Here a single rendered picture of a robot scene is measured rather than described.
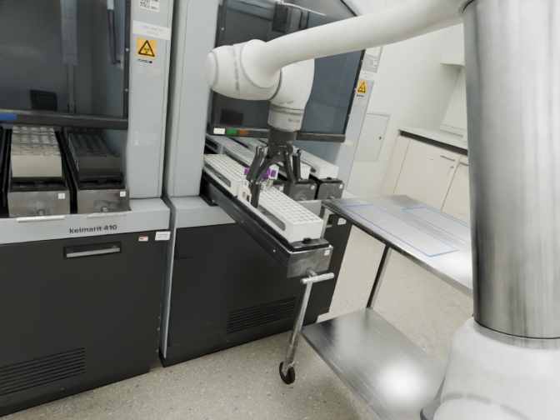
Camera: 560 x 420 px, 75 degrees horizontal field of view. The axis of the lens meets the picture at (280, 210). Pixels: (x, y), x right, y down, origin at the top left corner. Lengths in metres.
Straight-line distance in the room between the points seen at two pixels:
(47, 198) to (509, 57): 1.03
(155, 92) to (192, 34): 0.20
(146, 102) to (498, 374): 1.05
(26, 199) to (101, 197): 0.17
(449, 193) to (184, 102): 2.55
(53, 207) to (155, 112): 0.39
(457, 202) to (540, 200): 2.86
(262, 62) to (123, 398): 1.27
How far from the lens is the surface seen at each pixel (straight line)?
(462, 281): 0.98
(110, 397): 1.61
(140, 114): 1.19
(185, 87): 1.22
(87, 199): 1.14
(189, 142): 1.25
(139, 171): 1.23
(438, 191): 3.39
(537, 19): 0.48
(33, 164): 1.18
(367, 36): 0.76
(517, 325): 0.48
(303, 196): 1.45
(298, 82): 0.94
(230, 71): 0.82
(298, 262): 0.90
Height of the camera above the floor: 1.21
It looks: 21 degrees down
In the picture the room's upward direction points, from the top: 11 degrees clockwise
